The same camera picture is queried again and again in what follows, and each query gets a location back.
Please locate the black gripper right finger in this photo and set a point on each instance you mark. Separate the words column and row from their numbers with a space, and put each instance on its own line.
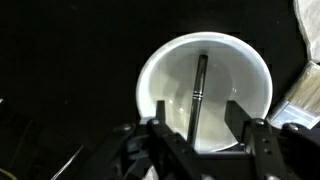
column 260, row 143

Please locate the black marker pen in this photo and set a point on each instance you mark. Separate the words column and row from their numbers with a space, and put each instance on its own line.
column 197, row 96

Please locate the paintbrush with pale bristles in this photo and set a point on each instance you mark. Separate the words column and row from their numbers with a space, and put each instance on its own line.
column 301, row 100

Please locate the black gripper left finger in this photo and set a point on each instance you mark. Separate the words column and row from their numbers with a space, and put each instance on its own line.
column 166, row 143

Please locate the beige crumpled cloth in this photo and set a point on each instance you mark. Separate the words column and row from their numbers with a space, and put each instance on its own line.
column 311, row 26

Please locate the white ceramic bowl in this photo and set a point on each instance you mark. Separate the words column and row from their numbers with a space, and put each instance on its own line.
column 226, row 76

